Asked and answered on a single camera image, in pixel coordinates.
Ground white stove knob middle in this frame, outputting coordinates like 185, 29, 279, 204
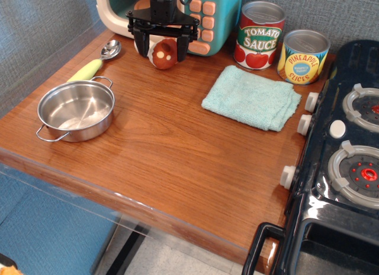
297, 114, 312, 136

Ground black toy stove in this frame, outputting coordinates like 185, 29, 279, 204
243, 40, 378, 274

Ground white stove knob top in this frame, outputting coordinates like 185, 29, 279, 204
304, 92, 319, 113

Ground orange microwave turntable plate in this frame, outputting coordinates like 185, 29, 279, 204
134, 0, 150, 10

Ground brown plush toy mushroom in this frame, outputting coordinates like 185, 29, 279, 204
147, 38, 178, 70

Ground green handled metal spoon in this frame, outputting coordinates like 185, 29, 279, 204
67, 40, 121, 82

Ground stainless steel pot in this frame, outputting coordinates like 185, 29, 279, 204
36, 76, 115, 142

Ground tomato sauce can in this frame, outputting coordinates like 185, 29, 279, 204
234, 1, 286, 70

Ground white stove knob bottom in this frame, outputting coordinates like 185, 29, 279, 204
280, 166, 297, 190

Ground light blue folded cloth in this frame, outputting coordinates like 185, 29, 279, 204
201, 66, 301, 132

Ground toy microwave oven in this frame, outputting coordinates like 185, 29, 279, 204
96, 0, 242, 56

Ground pineapple slices can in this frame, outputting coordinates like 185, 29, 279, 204
277, 29, 330, 85

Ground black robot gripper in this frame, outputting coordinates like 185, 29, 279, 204
126, 0, 200, 62

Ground white stove knob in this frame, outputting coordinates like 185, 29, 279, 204
280, 166, 297, 190
304, 92, 319, 113
297, 114, 312, 136

